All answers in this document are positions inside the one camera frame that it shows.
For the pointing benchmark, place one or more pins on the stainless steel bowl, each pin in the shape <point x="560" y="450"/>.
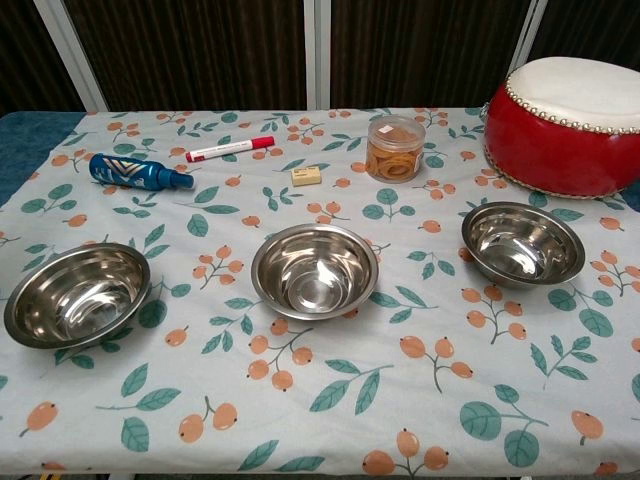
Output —
<point x="75" y="300"/>
<point x="315" y="275"/>
<point x="520" y="245"/>

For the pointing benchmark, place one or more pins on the small cream eraser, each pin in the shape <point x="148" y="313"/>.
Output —
<point x="306" y="177"/>

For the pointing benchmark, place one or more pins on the clear jar of rubber bands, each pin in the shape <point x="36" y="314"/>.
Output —
<point x="395" y="155"/>

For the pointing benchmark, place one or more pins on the white marker with red cap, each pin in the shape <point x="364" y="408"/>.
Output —
<point x="225" y="149"/>

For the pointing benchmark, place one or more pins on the floral print tablecloth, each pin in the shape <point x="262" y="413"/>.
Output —
<point x="320" y="390"/>

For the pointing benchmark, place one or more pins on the blue wrapped object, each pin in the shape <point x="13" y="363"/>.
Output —
<point x="130" y="171"/>

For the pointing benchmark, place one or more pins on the dark brown partition panel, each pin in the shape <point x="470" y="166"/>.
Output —
<point x="25" y="50"/>
<point x="590" y="30"/>
<point x="200" y="50"/>
<point x="425" y="50"/>

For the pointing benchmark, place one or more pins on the red drum with white skin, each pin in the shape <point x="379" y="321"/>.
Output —
<point x="550" y="150"/>

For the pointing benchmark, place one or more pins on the blue towel table cover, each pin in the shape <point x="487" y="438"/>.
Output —
<point x="25" y="145"/>

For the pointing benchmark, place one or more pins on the white partition post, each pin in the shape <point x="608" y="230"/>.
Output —
<point x="317" y="50"/>
<point x="525" y="40"/>
<point x="70" y="55"/>

